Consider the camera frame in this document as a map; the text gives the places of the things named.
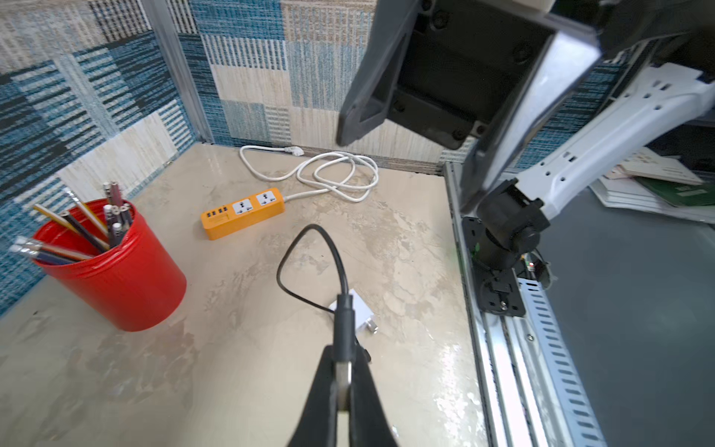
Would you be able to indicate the stack of papers outside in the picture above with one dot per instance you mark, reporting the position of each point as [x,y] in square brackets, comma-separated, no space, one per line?
[647,182]

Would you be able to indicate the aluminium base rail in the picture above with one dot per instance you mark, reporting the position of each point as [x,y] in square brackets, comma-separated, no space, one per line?
[531,392]

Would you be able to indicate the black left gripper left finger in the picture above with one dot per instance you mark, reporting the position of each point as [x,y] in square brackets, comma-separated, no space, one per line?
[318,422]

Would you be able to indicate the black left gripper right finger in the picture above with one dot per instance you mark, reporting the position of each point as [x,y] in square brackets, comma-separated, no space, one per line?
[367,422]

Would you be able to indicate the red pencil cup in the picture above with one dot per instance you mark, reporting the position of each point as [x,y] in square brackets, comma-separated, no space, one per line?
[135,285]

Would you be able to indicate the orange power strip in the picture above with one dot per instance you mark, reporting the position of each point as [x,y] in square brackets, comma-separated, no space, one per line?
[231,218]

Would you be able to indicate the white usb charger cube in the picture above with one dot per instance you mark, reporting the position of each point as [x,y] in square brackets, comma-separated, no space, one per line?
[364,316]

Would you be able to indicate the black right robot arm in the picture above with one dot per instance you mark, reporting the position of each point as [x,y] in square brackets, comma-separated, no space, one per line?
[444,68]

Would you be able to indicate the pencils in red cup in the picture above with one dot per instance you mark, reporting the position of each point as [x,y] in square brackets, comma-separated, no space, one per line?
[104,229]

